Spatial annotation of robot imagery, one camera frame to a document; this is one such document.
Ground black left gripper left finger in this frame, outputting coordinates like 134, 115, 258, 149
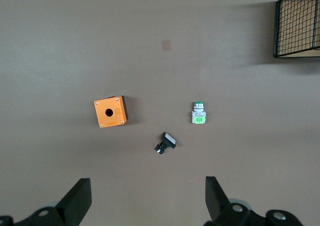
0, 178, 93, 226

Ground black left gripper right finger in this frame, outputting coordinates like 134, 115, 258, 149
203, 176, 303, 226

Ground black switch with white cap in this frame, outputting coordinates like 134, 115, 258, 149
152, 132, 178, 155

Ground green push button switch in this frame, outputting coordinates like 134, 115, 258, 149
191, 101, 208, 125

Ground orange button enclosure box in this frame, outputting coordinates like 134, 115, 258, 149
93, 95, 130, 129

